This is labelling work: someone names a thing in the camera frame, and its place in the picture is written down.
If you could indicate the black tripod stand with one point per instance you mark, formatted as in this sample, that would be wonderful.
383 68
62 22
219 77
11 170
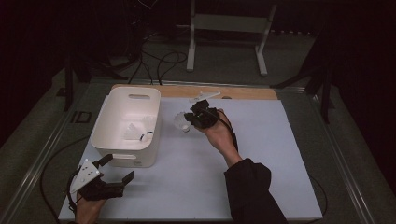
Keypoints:
68 81
325 93

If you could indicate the aluminium frame rail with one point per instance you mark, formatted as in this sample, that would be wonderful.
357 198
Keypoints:
342 168
34 174

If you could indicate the white plastic bin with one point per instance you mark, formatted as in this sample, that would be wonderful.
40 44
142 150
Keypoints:
118 115

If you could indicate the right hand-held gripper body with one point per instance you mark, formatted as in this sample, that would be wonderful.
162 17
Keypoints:
205 118

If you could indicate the person's right hand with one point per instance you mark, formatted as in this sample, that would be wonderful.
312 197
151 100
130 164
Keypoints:
222 140

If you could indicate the pale table mat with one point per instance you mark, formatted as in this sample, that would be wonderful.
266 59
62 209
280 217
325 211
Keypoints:
186 186

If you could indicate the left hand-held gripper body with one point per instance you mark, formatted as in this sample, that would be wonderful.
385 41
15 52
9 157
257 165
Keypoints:
85 174

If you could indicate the person's left hand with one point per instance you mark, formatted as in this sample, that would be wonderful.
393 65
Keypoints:
88 213

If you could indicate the white feather shuttlecock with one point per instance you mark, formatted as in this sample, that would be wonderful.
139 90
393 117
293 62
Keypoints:
132 132
180 122
148 122

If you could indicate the white metal stand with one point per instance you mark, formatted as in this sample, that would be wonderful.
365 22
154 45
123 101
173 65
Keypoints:
230 23

